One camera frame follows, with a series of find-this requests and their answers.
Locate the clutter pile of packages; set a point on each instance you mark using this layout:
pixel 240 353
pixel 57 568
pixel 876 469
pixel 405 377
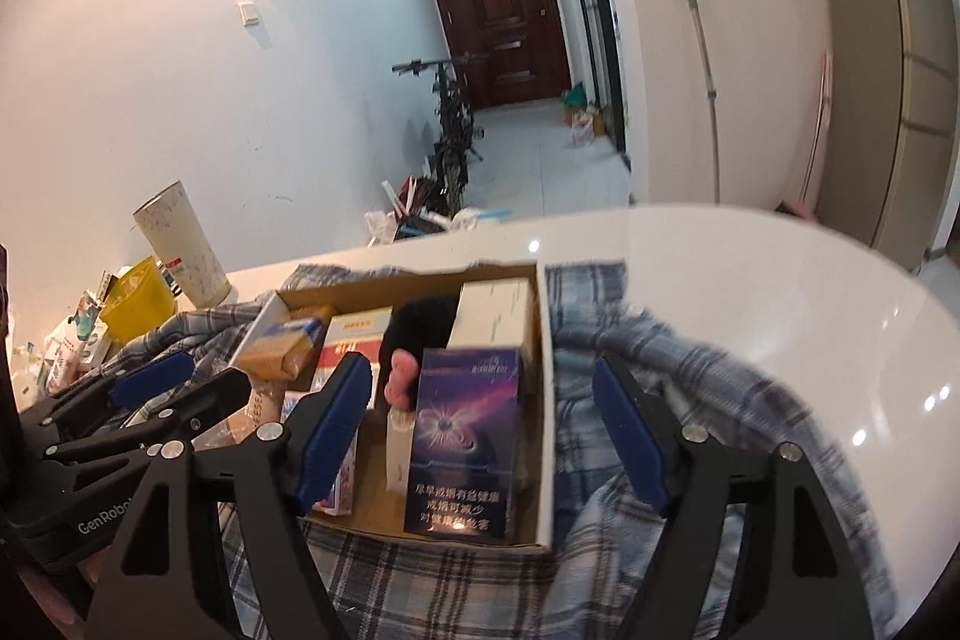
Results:
pixel 79 344

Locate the beige refrigerator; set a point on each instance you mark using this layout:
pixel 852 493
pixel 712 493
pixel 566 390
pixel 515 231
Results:
pixel 893 134

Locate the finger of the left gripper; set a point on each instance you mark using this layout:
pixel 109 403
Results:
pixel 91 402
pixel 190 415

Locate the small white box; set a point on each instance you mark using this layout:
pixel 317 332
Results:
pixel 495 314

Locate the dark red entrance door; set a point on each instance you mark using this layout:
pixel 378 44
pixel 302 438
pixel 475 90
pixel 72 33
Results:
pixel 509 51

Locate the grey mop handle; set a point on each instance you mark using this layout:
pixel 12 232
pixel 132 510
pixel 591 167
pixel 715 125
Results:
pixel 711 95

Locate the blue plaid shirt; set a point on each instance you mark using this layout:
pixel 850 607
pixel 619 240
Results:
pixel 605 531

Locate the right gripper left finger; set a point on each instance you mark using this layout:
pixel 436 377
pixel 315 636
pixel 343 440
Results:
pixel 165 575

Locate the pink round puff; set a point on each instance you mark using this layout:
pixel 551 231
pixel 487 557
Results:
pixel 263 406

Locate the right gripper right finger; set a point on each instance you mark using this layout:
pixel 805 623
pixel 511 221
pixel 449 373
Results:
pixel 793 574

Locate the black plush toy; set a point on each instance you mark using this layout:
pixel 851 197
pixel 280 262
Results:
pixel 414 328

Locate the pink and white box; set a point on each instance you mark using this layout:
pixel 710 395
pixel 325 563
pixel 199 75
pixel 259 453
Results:
pixel 339 501

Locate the pink dustpan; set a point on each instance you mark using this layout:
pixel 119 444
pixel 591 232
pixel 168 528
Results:
pixel 803 206

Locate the black garbage bag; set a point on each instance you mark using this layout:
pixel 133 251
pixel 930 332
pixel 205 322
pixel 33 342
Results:
pixel 421 223

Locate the purple cigarette pack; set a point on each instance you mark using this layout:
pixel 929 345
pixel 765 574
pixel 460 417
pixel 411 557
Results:
pixel 462 478

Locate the red and grey box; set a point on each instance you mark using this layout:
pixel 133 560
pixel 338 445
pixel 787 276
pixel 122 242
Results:
pixel 360 332

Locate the person's left hand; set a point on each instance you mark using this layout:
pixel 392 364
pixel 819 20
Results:
pixel 64 597

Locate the white tissue pack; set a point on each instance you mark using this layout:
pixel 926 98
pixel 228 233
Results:
pixel 400 429

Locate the shallow cardboard box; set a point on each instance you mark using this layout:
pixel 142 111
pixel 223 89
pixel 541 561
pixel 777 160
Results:
pixel 379 513

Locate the bags by the door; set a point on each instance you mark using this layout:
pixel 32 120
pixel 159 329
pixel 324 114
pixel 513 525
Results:
pixel 586 121

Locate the white steel tumbler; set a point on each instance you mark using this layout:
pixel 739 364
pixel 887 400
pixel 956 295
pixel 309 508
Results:
pixel 173 231

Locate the yellow plastic container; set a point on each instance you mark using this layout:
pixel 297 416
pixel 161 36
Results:
pixel 138 302

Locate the white light switch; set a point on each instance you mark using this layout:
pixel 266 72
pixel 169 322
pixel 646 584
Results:
pixel 249 14

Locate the black bicycle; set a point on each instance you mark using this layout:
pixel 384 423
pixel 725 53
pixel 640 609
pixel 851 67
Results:
pixel 448 163

